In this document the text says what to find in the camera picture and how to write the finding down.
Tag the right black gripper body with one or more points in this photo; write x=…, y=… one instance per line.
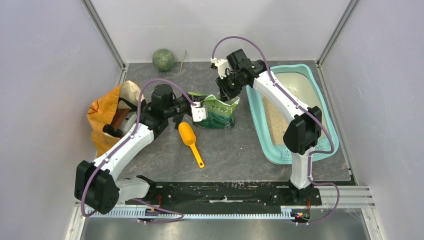
x=231, y=85

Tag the green cat litter bag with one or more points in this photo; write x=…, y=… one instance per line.
x=220, y=114

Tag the orange plastic scoop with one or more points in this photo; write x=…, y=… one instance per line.
x=189, y=139

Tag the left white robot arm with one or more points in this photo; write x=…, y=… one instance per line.
x=96, y=182

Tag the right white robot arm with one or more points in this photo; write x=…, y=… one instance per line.
x=304, y=122

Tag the teal litter box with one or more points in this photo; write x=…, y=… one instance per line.
x=270, y=124

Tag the green ball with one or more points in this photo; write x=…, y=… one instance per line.
x=163, y=59

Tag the white bottle in bag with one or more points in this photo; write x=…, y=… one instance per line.
x=128, y=122

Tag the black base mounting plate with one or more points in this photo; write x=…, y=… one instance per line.
x=228, y=197

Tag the orange trash bag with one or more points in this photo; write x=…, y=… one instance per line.
x=107, y=113

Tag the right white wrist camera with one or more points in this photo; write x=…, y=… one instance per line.
x=221, y=65

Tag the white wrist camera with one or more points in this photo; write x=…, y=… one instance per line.
x=199, y=111
x=221, y=65

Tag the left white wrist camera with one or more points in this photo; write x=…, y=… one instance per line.
x=199, y=111

